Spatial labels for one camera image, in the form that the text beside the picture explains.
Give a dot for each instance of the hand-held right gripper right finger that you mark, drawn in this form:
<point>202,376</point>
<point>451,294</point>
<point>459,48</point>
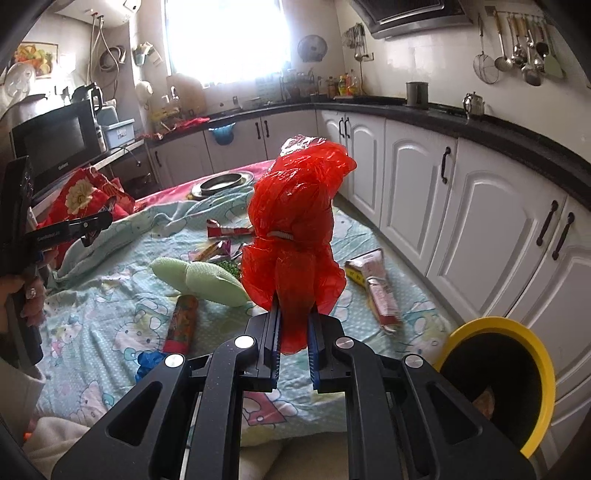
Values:
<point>315,355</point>

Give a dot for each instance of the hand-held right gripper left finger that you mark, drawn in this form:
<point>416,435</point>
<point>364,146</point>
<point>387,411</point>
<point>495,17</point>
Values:
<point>276,344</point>

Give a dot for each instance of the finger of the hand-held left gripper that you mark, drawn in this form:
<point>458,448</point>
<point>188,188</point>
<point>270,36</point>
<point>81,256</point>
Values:
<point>69,229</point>

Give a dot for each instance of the light green sponge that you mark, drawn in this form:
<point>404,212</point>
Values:
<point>203,281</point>

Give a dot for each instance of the red plastic bag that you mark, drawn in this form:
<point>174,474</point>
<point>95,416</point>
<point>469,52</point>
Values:
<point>295,217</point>

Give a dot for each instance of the black bin with yellow rim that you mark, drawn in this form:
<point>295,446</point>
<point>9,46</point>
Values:
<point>503,383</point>

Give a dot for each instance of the person's left forearm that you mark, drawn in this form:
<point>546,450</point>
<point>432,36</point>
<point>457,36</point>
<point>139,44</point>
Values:
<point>21,392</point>

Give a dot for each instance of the person's left hand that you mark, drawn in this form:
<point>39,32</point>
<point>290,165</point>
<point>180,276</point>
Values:
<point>30,295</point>

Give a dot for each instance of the red floral cloth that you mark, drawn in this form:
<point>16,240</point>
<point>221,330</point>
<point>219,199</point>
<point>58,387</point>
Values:
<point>85,196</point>

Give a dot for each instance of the black microwave oven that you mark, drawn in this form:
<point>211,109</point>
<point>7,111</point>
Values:
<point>53,143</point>

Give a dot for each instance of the green pea packet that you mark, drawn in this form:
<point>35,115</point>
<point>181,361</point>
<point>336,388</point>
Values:
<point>229,268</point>

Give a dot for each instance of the pink white tube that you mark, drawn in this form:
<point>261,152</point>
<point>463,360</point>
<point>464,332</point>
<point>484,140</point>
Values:
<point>384,297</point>

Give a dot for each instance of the teal cartoon printed blanket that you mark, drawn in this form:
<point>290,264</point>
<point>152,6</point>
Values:
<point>111,314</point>

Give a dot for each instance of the red cylindrical wrapper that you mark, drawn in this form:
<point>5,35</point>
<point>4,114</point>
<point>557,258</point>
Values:
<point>181,323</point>

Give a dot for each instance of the yellow pink packet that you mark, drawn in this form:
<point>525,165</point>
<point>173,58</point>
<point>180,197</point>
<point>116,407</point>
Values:
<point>362,265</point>

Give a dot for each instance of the light blue plastic basket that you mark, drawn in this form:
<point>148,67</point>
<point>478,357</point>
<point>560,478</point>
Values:
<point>117,132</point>

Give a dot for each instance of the orange snack wrapper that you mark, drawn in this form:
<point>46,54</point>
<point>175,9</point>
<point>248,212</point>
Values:
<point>213,251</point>

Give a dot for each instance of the red white snack wrapper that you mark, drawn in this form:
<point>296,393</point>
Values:
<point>226,229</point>

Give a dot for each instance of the black electric kettle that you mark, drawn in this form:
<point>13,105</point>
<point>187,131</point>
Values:
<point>90,94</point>

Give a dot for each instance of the white jug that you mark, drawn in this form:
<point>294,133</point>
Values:
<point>144,90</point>

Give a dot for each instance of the round metal plate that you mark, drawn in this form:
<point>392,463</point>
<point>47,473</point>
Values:
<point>225,182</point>

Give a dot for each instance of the blue plastic bowl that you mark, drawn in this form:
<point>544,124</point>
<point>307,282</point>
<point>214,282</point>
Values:
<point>221,134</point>

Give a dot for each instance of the white water heater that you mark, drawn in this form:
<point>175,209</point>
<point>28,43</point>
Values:
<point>117,7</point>

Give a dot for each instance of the white kitchen cabinet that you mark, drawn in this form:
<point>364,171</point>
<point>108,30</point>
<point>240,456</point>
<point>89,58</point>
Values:
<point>485,207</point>

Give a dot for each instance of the bright window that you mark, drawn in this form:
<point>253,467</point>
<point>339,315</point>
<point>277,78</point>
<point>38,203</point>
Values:
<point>226,39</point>

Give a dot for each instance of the group of condiment bottles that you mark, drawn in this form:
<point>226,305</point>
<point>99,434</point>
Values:
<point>344,85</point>

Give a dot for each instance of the grey metal mug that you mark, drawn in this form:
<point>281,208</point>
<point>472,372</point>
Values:
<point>418,94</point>

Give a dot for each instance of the metal teapot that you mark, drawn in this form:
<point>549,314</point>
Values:
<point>474,104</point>

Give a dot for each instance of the metal ladle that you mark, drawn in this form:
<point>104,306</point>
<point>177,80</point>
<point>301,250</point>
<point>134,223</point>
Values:
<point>503,60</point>

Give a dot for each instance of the range hood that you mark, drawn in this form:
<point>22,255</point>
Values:
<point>411,16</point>

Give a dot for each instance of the fruit wall picture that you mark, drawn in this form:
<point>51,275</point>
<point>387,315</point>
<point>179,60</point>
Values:
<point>34,57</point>

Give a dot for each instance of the round wall fan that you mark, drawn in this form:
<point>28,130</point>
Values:
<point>311,48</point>

